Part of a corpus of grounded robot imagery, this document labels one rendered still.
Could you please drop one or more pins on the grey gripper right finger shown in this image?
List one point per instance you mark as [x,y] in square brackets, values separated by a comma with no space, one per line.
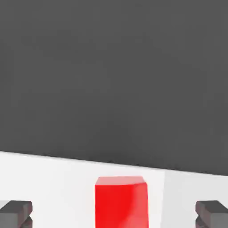
[212,214]

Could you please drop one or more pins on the small red cube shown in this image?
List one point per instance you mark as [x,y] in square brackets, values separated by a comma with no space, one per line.
[121,203]

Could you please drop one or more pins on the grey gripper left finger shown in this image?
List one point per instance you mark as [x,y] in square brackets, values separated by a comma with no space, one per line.
[13,214]

